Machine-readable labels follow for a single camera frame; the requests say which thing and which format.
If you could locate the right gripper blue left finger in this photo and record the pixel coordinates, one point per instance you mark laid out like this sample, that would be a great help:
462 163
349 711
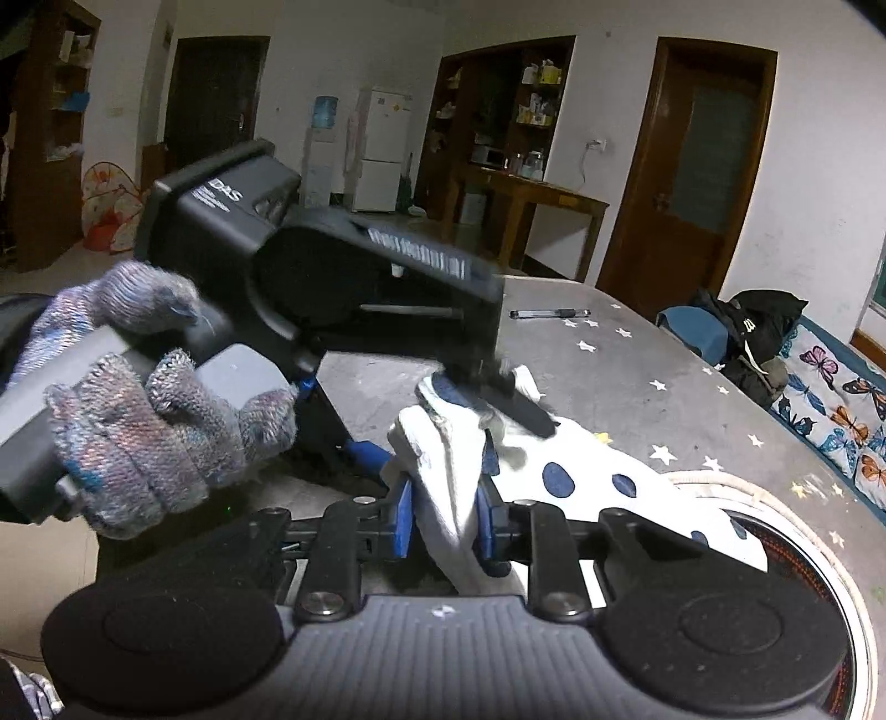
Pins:
336 545

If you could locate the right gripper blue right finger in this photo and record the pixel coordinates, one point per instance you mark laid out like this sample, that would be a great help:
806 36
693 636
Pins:
540 537

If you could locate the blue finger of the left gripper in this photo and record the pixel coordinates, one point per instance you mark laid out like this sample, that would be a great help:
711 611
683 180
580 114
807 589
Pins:
323 440
487 385

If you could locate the white navy polka dot garment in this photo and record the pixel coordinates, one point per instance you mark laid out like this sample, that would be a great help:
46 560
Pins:
449 444

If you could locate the left hand knitted glove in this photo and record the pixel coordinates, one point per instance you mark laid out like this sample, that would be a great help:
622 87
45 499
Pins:
142 449

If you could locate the black pen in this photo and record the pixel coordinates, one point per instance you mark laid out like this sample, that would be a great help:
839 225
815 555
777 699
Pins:
558 313

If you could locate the water dispenser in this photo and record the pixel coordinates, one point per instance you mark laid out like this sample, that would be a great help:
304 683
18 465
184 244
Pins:
319 153

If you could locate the white refrigerator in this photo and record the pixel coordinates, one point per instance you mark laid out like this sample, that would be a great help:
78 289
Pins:
377 142

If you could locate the orange mesh laundry basket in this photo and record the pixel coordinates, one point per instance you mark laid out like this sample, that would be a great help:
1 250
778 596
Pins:
111 209

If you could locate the brown wooden side table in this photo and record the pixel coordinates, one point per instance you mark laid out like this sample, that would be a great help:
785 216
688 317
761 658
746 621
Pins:
525 197

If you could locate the round induction hob in table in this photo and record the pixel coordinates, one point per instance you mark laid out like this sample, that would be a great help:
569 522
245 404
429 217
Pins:
795 550

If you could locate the black bag on sofa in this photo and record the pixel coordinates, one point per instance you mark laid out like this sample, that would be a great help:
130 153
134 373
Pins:
757 322

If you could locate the dark wooden shelf unit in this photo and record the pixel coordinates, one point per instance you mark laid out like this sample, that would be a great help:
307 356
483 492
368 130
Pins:
491 106

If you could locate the brown wooden door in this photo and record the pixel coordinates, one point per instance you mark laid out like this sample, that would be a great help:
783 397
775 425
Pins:
692 174

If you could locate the butterfly print cushion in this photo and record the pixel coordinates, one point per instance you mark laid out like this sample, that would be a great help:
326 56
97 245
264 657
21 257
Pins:
834 402

